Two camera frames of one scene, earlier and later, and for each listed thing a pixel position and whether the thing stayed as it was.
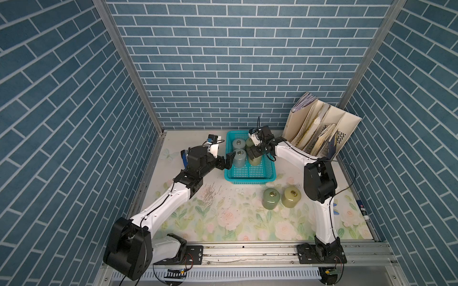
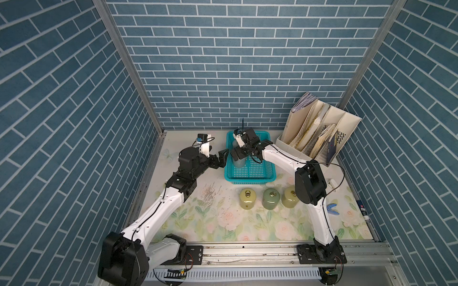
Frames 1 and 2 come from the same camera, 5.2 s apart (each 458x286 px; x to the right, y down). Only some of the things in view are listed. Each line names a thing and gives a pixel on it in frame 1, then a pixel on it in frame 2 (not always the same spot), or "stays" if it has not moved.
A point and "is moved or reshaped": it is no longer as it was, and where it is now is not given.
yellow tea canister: [256, 161] is moved or reshaped
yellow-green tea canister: [291, 197] stays
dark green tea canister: [270, 198] stays
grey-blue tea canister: [240, 158] stays
